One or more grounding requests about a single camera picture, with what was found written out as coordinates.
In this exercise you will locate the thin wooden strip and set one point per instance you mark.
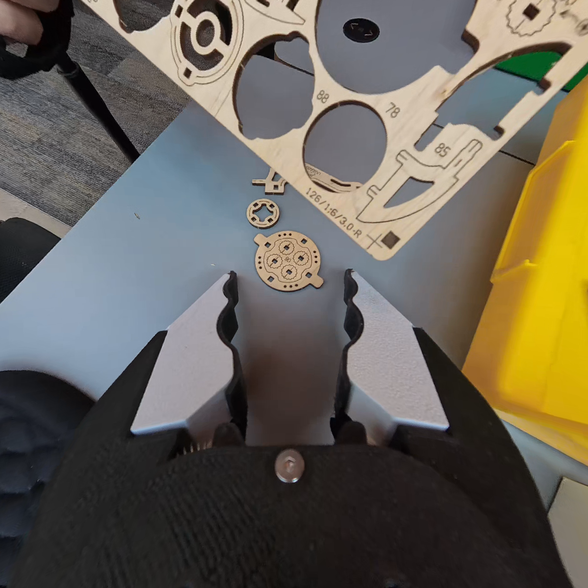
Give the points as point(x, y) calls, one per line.
point(330, 181)

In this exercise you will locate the laser-cut wooden parts sheet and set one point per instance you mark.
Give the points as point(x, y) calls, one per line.
point(321, 103)

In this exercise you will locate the green plastic bin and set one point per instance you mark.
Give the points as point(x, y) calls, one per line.
point(528, 64)

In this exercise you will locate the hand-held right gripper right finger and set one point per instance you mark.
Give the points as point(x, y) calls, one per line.
point(395, 376)

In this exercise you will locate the yellow plastic bin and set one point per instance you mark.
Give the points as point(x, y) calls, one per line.
point(542, 298)

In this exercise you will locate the round perforated wooden disc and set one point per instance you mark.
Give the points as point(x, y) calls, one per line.
point(287, 278)
point(271, 183)

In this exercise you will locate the person's left hand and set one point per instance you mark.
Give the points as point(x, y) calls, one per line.
point(18, 20)

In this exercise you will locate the black round table grommet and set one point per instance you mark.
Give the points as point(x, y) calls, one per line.
point(361, 31)

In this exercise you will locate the black table leg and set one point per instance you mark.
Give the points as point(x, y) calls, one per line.
point(101, 110)

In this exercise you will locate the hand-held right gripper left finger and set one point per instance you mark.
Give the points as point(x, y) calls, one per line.
point(183, 376)

